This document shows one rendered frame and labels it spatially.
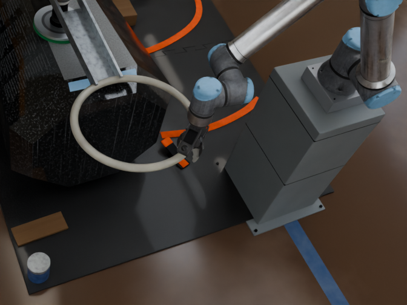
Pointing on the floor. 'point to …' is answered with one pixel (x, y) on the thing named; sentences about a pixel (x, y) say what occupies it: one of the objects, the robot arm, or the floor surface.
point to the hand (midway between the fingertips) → (186, 157)
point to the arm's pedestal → (293, 148)
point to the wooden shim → (39, 229)
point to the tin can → (38, 267)
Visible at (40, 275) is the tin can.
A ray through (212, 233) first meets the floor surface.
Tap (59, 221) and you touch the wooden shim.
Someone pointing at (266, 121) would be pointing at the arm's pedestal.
